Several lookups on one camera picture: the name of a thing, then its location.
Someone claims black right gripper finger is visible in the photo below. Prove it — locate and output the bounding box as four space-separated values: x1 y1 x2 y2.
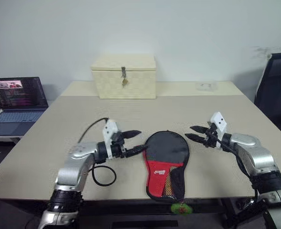
184 133 206 144
189 125 212 135

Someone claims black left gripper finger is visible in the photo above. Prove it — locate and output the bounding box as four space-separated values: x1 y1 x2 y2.
120 130 141 140
128 144 148 157

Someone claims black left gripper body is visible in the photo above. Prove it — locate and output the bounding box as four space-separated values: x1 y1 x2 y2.
110 131 132 159

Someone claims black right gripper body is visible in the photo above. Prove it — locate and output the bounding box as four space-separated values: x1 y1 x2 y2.
201 122 221 149

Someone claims red black paddle case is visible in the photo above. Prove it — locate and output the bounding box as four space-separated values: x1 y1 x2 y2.
142 130 191 202

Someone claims clear small plastic box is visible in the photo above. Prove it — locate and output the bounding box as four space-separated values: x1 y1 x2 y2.
197 82 217 92

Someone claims cream wooden chest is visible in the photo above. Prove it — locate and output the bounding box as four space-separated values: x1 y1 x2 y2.
90 53 158 100

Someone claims black table leg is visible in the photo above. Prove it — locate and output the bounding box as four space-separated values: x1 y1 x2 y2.
220 198 239 228

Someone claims black office chair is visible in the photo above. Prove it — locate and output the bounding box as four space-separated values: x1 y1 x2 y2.
254 52 281 144

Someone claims blue open laptop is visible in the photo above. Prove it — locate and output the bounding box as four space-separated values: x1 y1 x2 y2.
0 76 49 137

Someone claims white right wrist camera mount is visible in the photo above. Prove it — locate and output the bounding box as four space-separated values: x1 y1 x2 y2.
210 111 228 150

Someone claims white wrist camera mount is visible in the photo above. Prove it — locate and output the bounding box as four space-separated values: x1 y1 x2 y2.
210 111 228 150
102 120 119 159

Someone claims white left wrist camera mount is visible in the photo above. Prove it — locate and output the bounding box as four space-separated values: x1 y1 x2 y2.
102 120 119 159

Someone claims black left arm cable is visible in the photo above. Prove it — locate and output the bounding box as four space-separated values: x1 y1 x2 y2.
79 117 118 187

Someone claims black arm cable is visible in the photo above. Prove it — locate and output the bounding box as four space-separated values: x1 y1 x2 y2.
79 117 118 187
222 141 260 201

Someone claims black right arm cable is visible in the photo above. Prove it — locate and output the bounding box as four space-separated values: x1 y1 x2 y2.
222 141 260 201

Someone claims green pompom keychain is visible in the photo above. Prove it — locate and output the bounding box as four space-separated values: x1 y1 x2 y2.
171 201 193 216

